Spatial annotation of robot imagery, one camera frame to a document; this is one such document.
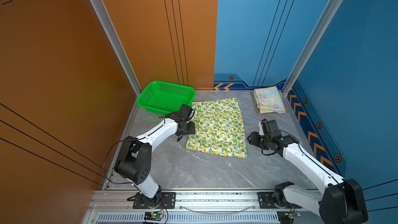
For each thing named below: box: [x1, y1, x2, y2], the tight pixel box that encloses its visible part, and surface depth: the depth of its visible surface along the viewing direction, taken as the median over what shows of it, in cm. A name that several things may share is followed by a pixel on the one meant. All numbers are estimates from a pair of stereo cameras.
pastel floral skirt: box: [253, 85, 287, 115], surface depth 111 cm
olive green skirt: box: [250, 91, 261, 115], surface depth 114 cm
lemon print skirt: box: [186, 97, 248, 159], surface depth 99 cm
